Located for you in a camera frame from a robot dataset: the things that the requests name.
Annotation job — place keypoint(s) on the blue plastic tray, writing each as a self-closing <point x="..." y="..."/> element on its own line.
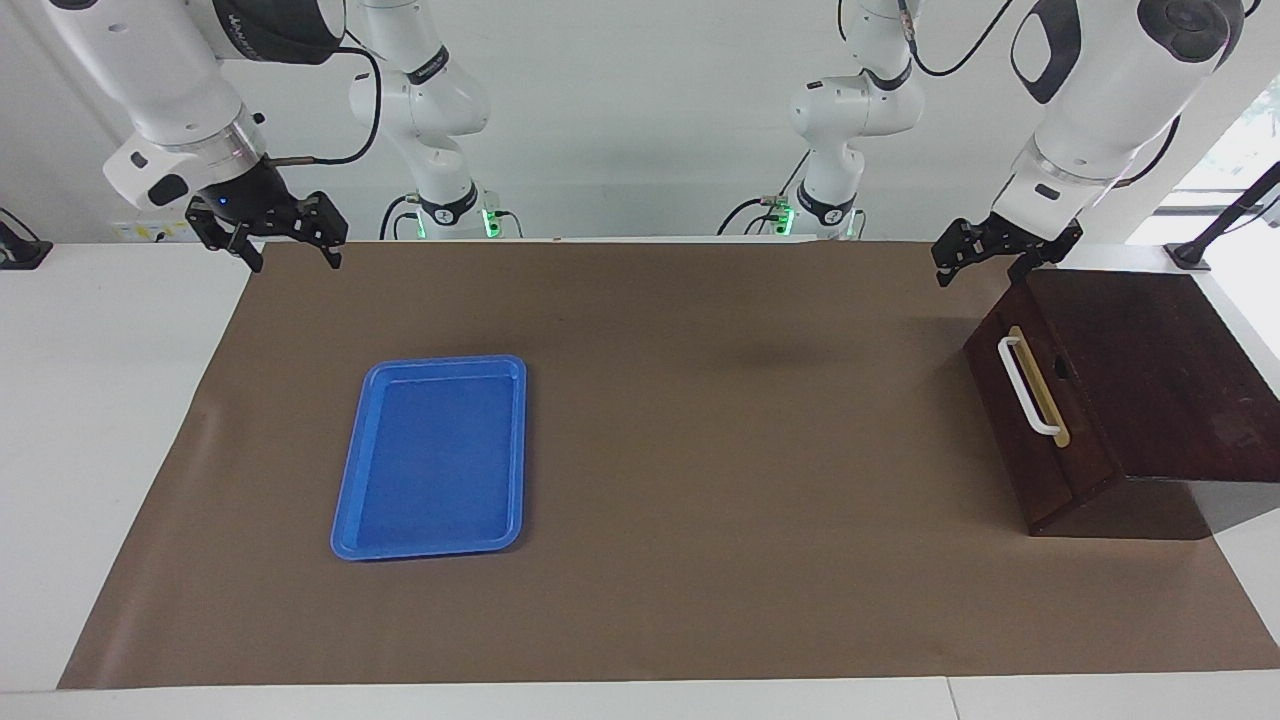
<point x="430" y="460"/>

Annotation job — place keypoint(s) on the white wall socket strip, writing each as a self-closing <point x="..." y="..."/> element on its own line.
<point x="150" y="232"/>

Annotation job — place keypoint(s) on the black camera stand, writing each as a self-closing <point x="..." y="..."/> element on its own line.
<point x="1195" y="252"/>

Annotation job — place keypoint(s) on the brown table mat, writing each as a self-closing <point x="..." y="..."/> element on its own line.
<point x="700" y="500"/>

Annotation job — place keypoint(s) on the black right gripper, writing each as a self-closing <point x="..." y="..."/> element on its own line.
<point x="245" y="195"/>

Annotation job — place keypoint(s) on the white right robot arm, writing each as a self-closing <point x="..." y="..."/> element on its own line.
<point x="170" y="80"/>

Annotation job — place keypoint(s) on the black table clamp mount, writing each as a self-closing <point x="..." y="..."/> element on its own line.
<point x="20" y="250"/>

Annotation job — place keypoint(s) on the dark wooden drawer cabinet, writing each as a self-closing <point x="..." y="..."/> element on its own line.
<point x="1150" y="350"/>

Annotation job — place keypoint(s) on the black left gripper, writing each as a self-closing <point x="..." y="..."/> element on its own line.
<point x="1030" y="238"/>

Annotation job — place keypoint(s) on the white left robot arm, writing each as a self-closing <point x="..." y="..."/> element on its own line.
<point x="1110" y="90"/>

